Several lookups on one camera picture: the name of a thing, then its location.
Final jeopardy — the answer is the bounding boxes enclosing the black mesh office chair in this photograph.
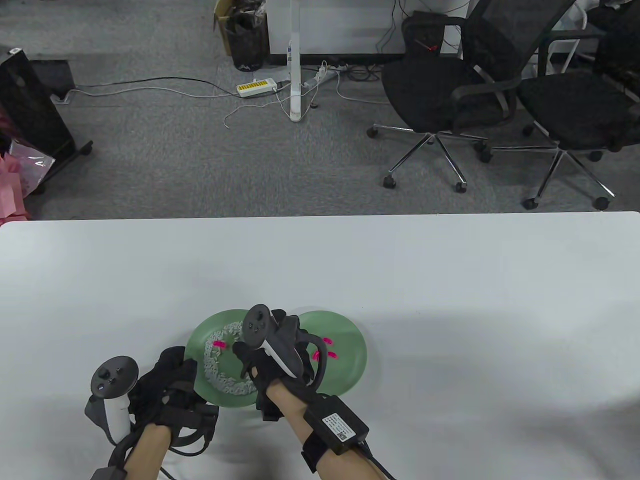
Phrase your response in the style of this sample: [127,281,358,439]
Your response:
[366,0,576,195]

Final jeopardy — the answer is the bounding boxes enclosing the person's left forearm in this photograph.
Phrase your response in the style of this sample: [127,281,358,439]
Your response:
[121,424,173,480]

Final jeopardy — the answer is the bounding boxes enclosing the white desk leg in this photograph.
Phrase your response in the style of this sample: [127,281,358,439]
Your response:
[288,0,304,122]

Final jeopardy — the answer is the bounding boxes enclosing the grey floor cable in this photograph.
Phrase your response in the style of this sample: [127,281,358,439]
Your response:
[65,86,241,99]

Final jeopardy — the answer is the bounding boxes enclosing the yellow power strip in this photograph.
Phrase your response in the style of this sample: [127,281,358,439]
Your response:
[236,78,278,99]

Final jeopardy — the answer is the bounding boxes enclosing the black left glove cable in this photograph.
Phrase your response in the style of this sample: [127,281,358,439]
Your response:
[102,430,211,480]

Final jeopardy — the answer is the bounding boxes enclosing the black rolling cabinet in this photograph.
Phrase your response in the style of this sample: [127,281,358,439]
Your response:
[0,46,95,196]

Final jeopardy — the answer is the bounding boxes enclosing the person's left hand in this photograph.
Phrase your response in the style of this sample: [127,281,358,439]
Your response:
[128,346,221,443]

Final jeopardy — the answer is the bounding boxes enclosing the cardboard box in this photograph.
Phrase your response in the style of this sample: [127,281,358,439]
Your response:
[213,0,238,57]

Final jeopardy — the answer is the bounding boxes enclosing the ring of white rice grains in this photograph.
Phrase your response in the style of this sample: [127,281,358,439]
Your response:
[203,322,258,397]

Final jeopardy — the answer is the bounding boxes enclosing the green plate with rice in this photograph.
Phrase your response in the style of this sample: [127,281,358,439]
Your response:
[185,310,261,410]

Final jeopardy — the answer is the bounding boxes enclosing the black right glove cable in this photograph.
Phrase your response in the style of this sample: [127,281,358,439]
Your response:
[357,440,397,480]

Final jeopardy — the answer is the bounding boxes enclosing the pink plastic bag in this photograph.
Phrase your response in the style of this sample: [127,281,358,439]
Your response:
[7,140,57,198]

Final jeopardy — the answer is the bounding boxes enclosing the tangle of black cables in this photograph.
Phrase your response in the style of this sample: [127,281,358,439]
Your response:
[345,62,386,83]

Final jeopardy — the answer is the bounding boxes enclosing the black glove cable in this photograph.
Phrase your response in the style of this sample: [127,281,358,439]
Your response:
[102,430,211,480]
[357,440,397,480]

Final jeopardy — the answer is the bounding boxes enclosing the person's right hand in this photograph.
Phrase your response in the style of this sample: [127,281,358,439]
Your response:
[232,309,326,423]

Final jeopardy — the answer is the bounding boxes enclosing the black floor cable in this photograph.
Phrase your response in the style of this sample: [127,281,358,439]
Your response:
[75,76,292,98]

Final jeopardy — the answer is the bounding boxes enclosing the pink paper bag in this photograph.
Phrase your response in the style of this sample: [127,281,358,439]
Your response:
[0,154,34,226]

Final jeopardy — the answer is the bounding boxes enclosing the white power strip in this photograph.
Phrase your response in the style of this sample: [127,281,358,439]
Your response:
[300,62,348,90]

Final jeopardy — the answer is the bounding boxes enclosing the black trash bin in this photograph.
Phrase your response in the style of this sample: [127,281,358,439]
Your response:
[223,11,271,72]

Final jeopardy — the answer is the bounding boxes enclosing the person's right forearm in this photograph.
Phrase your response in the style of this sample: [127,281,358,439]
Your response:
[262,382,396,480]

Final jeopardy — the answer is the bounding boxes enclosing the black computer tower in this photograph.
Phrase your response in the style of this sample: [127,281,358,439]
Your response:
[401,11,447,60]

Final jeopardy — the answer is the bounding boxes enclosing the black right wrist sensor box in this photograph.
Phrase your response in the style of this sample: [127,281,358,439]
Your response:
[303,395,370,456]

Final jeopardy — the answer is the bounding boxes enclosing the white desk panel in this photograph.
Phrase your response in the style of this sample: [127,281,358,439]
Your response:
[266,0,473,57]

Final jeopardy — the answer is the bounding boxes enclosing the black padded office chair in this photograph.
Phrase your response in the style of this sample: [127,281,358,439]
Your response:
[487,22,640,211]

